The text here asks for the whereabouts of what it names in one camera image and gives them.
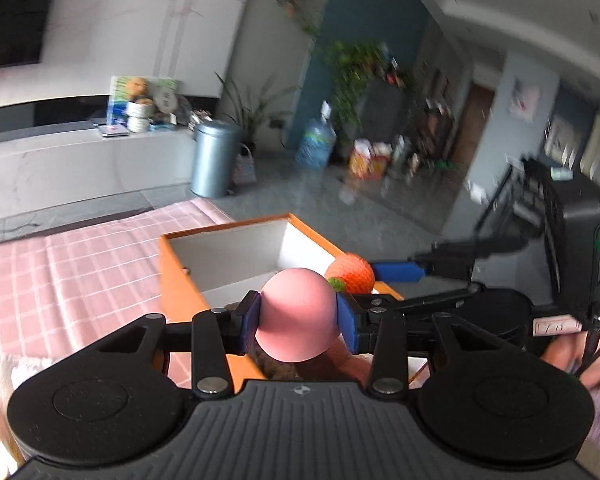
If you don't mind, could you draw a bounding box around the trailing green plant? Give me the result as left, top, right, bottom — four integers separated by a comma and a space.
324, 39, 397, 127

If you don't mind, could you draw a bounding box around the long-leaved potted plant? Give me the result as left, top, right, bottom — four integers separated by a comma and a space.
214, 72, 301, 152

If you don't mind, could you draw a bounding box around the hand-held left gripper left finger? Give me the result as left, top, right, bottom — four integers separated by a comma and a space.
94, 290, 264, 401

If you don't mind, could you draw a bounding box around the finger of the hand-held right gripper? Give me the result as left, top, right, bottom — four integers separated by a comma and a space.
369, 236, 529, 285
354, 282, 486, 323

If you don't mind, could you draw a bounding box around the white ribbed pot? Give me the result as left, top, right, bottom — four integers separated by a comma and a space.
126, 101, 156, 134

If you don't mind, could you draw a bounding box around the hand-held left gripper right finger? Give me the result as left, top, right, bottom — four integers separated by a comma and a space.
335, 291, 526, 396

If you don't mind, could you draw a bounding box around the pale wall picture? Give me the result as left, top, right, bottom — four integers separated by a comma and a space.
507, 77, 541, 124

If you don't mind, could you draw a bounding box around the cream fluffy fabric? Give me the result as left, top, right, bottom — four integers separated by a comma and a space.
0, 352, 47, 467

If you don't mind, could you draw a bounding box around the brown plush headband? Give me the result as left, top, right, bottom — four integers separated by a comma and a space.
262, 351, 303, 382

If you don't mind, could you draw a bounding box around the person's right hand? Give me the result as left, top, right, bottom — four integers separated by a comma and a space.
541, 329, 590, 377

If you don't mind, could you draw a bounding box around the dark cabinet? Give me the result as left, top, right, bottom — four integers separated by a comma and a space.
364, 77, 417, 162

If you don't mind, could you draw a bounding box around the green and blue painting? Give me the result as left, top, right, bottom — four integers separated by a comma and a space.
107, 75, 180, 129

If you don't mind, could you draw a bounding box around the orange cardboard box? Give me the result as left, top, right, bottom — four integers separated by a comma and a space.
159, 213, 432, 397

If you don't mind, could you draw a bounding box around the orange crocheted strawberry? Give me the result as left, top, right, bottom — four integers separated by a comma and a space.
323, 253, 376, 295

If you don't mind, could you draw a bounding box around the pink ball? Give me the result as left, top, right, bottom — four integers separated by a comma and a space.
255, 268, 342, 363

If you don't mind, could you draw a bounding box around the hanging vine plant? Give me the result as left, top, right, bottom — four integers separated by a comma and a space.
264, 0, 322, 37

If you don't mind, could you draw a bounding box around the pink checked tablecloth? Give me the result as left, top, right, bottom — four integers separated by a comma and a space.
0, 197, 237, 387

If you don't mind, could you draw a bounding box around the round white fan ornament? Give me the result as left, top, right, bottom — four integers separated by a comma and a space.
152, 84, 179, 125

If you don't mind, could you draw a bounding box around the white marble console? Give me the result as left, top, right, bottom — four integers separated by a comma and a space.
0, 119, 202, 222

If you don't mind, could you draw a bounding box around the blue water jug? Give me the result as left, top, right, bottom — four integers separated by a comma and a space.
294, 101, 337, 170

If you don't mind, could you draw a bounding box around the grey metal bin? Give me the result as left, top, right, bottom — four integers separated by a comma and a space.
189, 120, 244, 199

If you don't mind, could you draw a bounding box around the brown door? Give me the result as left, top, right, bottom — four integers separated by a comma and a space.
449, 84, 496, 172

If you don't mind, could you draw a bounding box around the pale gift bag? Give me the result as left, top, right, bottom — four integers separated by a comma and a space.
232, 143, 258, 186

